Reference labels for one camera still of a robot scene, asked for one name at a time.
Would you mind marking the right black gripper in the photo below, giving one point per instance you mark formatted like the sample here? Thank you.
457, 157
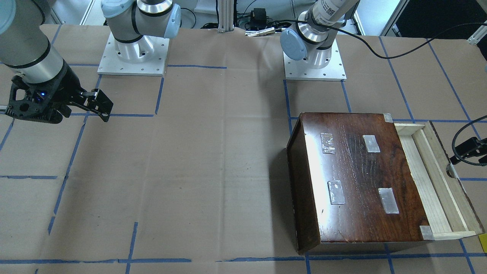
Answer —
65, 88

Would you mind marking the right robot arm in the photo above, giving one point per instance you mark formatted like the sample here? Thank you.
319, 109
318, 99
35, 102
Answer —
29, 53

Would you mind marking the wooden drawer with white handle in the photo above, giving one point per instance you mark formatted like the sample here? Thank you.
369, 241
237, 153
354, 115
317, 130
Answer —
449, 211

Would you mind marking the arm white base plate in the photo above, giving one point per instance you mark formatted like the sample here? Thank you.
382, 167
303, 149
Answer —
315, 64
146, 57

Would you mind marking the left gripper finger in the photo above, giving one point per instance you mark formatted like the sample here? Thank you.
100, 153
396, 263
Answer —
472, 147

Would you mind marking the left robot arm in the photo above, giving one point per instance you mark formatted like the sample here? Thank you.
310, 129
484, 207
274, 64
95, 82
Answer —
313, 34

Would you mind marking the aluminium frame post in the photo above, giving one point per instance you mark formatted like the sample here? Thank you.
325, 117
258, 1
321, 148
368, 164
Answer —
226, 13

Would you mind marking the yellow cube block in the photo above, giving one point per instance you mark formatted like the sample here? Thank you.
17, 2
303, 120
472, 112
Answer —
483, 241

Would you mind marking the dark wooden drawer box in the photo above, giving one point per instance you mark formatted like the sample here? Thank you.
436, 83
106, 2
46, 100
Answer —
351, 186

